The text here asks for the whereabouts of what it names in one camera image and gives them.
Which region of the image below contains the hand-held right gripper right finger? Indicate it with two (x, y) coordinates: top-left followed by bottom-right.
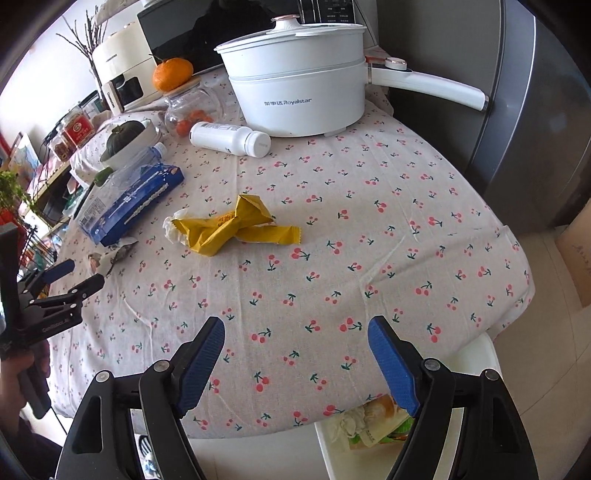
(368, 316), (540, 480)

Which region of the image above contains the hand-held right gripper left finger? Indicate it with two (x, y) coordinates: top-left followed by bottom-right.
(59, 316), (227, 480)

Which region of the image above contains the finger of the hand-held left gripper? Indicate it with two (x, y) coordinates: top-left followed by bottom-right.
(28, 274), (106, 317)
(25, 259), (76, 291)

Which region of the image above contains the orange and white milk carton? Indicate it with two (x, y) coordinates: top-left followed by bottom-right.
(351, 398), (409, 450)

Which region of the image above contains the white trash bin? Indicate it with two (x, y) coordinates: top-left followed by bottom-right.
(314, 332), (504, 480)

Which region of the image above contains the yellow snack wrapper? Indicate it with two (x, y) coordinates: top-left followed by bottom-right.
(232, 224), (302, 244)
(171, 194), (274, 256)

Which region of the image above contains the person's left hand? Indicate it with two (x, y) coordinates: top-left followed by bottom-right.
(0, 344), (52, 412)

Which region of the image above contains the crumpled small wrapper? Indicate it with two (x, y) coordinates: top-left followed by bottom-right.
(90, 237), (139, 278)

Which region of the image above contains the crumpled white tissue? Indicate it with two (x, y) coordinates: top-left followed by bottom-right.
(330, 408), (370, 439)

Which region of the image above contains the clear plastic water bottle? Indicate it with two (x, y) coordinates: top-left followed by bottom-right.
(74, 142), (168, 232)

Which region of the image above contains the green leafy plant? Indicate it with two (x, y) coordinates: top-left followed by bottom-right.
(0, 171), (35, 214)

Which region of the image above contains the blue cookie package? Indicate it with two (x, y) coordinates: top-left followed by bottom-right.
(81, 162), (183, 247)

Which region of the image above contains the striped slipper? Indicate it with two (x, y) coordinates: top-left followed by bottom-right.
(136, 434), (162, 480)

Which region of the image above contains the clear jar of dried food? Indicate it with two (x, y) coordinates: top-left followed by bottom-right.
(48, 131), (71, 162)

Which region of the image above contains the red label glass jar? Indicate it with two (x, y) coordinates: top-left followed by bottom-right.
(60, 111), (95, 148)

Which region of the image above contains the cherry print tablecloth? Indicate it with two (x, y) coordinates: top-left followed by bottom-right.
(46, 69), (536, 439)

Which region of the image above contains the green pumpkin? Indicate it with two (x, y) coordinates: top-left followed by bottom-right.
(106, 120), (146, 160)

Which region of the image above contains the white bowl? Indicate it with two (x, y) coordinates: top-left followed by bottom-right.
(99, 119), (162, 171)

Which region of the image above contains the small white labelled bottle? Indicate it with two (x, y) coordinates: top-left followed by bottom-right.
(189, 121), (271, 158)

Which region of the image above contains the glass jar with wooden lid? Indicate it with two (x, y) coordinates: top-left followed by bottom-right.
(165, 76), (225, 137)

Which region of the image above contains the large brown cardboard box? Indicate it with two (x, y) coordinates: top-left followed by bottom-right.
(554, 222), (591, 296)

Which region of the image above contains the cream air fryer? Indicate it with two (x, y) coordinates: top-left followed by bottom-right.
(90, 21), (160, 114)

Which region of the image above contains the dried twig bunch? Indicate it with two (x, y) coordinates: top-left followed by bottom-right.
(58, 18), (112, 93)

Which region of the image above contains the orange with stem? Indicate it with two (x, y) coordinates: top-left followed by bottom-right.
(153, 55), (195, 92)

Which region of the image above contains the black microwave oven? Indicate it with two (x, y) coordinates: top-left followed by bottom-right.
(136, 0), (370, 75)

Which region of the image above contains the white electric pot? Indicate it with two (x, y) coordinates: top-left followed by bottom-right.
(215, 15), (489, 138)

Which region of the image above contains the grey refrigerator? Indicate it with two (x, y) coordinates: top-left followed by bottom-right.
(376, 0), (591, 236)

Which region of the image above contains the white pot lid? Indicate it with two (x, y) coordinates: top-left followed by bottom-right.
(215, 15), (369, 61)

